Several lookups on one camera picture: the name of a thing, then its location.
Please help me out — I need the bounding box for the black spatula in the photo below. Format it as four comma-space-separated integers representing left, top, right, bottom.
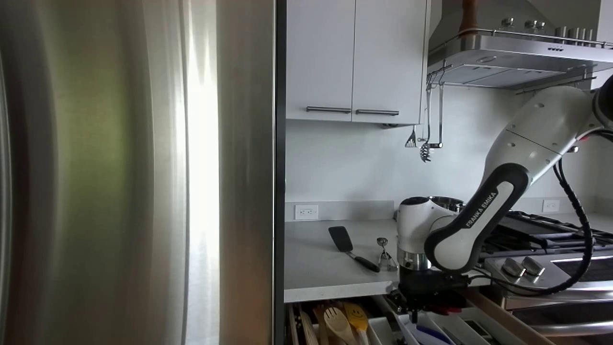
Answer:
328, 226, 381, 273

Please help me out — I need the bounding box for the silver pot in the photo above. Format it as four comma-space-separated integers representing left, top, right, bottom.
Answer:
427, 195, 465, 213

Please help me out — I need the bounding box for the black stove burner grate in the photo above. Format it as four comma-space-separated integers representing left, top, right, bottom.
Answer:
485, 210, 613, 255

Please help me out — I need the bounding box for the stainless steel stove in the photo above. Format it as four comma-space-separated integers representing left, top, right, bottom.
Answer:
483, 210, 613, 345

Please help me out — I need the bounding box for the silver utensil rod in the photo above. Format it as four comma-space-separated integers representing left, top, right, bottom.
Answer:
427, 61, 597, 94

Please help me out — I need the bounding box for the oven door handle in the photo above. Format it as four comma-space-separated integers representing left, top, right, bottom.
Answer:
529, 319, 613, 337

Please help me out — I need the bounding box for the wooden drawer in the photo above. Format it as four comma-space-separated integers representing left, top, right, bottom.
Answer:
286, 289, 557, 345

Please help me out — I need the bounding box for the yellow smiley spatula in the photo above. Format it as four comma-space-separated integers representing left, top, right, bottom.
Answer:
343, 302, 370, 345

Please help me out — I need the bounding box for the blue utensil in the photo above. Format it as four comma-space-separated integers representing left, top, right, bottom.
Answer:
416, 325, 454, 345

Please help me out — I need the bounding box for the white cabinet door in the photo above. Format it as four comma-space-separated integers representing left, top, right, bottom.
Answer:
352, 0, 429, 126
286, 0, 356, 122

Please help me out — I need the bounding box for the hanging pasta spoon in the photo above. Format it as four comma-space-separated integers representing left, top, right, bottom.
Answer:
420, 85, 432, 163

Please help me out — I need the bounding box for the row of silver shakers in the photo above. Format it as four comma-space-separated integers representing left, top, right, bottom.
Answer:
500, 17, 595, 45

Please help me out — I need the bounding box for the stove knob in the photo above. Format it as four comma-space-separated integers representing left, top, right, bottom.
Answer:
502, 257, 526, 279
522, 256, 546, 277

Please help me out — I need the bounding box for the silver ice cream scoop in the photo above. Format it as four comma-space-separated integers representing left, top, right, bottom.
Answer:
376, 237, 398, 272

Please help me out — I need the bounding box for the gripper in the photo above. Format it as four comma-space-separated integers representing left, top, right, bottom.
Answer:
389, 268, 474, 324

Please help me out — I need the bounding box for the hanging metal utensil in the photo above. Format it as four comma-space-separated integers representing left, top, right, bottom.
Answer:
428, 82, 444, 150

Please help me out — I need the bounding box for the white wall cabinet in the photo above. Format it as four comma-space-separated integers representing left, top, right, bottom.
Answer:
286, 0, 431, 127

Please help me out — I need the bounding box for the white drawer organiser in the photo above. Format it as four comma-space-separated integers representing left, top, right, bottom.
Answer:
368, 307, 528, 345

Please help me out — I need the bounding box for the stainless steel range hood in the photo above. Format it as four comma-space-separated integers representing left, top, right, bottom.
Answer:
428, 28, 613, 92

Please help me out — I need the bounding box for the wooden pepper mill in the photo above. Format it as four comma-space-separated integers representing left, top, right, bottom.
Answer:
458, 0, 480, 37

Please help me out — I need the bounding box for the wooden utensil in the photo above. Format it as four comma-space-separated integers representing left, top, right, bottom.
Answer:
299, 309, 319, 345

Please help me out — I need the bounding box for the wooden slotted spoon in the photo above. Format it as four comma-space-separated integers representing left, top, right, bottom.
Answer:
323, 307, 358, 345

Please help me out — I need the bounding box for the stainless steel refrigerator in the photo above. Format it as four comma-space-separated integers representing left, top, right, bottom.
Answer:
0, 0, 287, 345

